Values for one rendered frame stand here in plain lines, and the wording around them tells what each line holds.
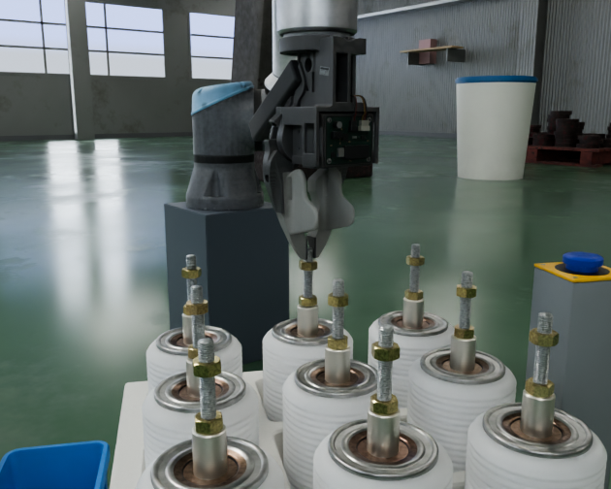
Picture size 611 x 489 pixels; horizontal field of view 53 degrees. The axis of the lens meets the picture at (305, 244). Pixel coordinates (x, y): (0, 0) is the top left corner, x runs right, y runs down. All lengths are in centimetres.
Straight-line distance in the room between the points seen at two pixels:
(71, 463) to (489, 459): 47
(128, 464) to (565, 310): 45
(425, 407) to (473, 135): 410
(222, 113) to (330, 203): 56
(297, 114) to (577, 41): 1016
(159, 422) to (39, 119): 1121
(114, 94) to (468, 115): 844
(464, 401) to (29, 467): 47
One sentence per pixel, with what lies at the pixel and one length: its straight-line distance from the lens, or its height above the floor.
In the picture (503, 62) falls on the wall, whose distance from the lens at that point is 1137.
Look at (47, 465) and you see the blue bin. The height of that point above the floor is 10.
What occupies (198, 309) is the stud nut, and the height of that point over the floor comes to 33.
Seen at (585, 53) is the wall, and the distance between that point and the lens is 1059.
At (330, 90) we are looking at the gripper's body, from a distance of 56.
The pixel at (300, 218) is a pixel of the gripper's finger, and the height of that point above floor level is 38.
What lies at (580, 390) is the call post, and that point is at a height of 19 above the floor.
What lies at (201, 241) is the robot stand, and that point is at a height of 25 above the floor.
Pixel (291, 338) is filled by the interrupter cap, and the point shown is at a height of 25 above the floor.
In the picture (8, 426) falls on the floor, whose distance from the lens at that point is 110.
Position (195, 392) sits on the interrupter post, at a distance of 53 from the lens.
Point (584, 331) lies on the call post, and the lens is 70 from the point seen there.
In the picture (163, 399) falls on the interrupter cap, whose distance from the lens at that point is 52.
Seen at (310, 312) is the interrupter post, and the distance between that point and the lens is 64.
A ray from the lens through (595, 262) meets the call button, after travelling 71.
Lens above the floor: 48
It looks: 12 degrees down
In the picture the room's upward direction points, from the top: straight up
